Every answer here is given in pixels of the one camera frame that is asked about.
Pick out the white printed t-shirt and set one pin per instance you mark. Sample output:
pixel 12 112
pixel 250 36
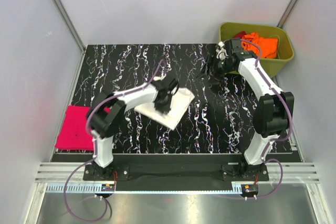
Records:
pixel 182 98

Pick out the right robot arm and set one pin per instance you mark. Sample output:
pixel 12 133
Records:
pixel 273 114

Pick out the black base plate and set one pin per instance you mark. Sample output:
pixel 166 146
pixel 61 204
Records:
pixel 208 173

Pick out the dark red t-shirt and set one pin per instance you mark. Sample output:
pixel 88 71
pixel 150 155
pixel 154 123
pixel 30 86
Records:
pixel 240 35

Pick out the olive green plastic bin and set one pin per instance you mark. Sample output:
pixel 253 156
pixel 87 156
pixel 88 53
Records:
pixel 285 51

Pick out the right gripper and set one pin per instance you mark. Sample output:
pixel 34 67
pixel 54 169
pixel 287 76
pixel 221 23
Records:
pixel 205 72

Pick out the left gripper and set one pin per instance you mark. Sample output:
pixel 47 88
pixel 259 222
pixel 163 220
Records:
pixel 165 109

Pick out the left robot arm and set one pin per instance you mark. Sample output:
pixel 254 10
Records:
pixel 108 109

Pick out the orange t-shirt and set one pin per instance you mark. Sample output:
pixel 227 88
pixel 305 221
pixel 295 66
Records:
pixel 267 47

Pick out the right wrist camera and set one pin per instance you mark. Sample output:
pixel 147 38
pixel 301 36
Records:
pixel 221 53

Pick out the folded pink t-shirt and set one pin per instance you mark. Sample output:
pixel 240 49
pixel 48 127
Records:
pixel 73 135

